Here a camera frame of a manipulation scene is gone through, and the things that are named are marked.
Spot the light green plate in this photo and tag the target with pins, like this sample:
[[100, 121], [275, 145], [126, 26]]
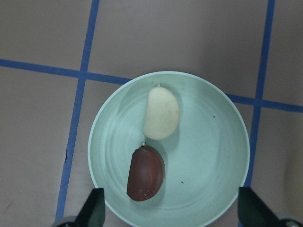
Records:
[[206, 158]]

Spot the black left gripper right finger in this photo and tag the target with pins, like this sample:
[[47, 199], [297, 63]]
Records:
[[253, 212]]

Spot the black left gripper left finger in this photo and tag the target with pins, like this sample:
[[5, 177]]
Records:
[[92, 213]]

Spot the brown bun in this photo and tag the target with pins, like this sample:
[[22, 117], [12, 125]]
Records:
[[146, 173]]

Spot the white bun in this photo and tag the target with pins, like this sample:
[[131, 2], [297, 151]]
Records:
[[161, 114]]

